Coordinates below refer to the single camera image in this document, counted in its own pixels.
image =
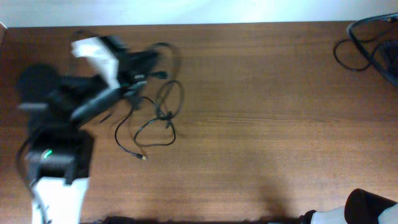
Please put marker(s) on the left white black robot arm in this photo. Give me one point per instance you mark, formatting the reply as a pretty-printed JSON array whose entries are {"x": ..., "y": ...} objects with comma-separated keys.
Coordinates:
[{"x": 54, "y": 161}]

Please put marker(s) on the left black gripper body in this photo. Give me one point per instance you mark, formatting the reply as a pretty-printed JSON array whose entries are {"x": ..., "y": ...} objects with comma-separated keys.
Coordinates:
[{"x": 125, "y": 71}]

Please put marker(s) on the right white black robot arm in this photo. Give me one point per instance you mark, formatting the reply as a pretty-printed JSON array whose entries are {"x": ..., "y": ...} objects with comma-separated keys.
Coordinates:
[{"x": 361, "y": 207}]

